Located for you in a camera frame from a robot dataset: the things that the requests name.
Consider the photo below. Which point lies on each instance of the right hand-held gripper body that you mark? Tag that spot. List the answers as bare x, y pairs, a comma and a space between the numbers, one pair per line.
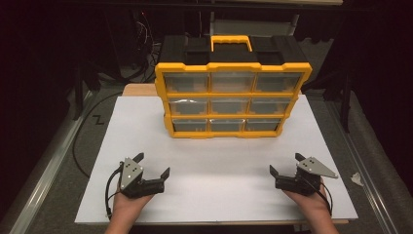
303, 182

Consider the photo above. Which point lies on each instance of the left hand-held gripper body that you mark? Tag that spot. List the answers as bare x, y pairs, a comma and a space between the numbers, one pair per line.
131, 170

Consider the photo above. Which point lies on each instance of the person's right hand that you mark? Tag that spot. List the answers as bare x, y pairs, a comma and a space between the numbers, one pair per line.
313, 204

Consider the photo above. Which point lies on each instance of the person's left hand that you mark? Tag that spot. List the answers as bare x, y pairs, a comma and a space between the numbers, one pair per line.
128, 208

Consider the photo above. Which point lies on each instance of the crumpled white paper scrap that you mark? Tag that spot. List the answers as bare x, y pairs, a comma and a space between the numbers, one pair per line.
357, 179

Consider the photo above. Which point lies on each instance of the black metal stand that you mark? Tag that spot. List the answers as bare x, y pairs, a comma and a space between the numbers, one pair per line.
346, 104
79, 87

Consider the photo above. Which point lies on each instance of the set of clear plastic drawers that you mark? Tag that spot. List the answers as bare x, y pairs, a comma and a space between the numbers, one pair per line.
231, 105

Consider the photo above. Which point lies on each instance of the yellow and black drawer organizer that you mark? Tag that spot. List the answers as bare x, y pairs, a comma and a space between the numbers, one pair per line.
232, 58

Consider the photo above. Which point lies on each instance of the grey box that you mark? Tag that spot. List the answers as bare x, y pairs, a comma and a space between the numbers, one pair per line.
253, 26

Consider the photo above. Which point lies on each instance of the metal floor rail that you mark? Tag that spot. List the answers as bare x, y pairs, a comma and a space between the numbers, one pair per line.
42, 175
363, 169

